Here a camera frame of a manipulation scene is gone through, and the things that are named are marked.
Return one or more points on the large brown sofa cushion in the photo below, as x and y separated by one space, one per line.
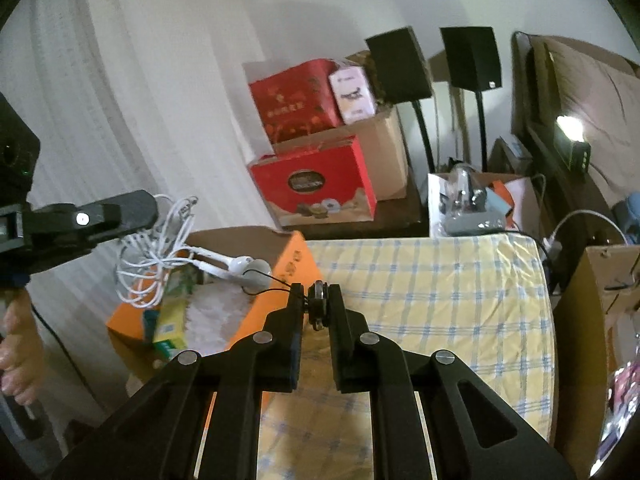
595 95

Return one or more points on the red gift box round label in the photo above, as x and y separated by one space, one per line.
310 185

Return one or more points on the white tissue pack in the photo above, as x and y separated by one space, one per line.
352 92

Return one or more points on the green and yellow carton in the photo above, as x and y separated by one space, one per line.
170 332

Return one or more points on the brown sofa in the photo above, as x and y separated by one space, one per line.
530 85

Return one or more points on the light blue round device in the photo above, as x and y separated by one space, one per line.
631 216

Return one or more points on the pink printed packet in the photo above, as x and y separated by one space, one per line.
624 395

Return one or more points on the orange cardboard box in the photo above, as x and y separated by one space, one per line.
295 260

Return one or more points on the black knob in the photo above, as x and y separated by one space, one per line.
317 306

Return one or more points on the red gift bag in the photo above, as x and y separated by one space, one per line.
295 100

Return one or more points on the paper bag with clutter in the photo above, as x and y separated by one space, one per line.
520 195

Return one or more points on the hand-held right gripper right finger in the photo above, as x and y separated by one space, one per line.
345 345

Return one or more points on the white curtain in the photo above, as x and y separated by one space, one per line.
125 110

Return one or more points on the black power unit with light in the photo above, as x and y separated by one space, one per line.
577 152

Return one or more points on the black speaker on stand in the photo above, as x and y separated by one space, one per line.
472 57
400 65

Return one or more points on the yellow checked tablecloth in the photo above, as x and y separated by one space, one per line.
425 300

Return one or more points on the brown cardboard box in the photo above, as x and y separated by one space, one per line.
580 335

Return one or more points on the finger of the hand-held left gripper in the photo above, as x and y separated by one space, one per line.
100 216
55 252

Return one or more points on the person's left hand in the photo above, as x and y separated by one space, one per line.
20 350

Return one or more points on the white fluffy duster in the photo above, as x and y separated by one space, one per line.
215 320

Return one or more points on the large brown storage carton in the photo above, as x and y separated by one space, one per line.
390 160

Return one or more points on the dark patterned box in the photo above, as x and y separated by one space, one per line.
364 60

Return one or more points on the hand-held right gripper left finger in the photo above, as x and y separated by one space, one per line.
287 342

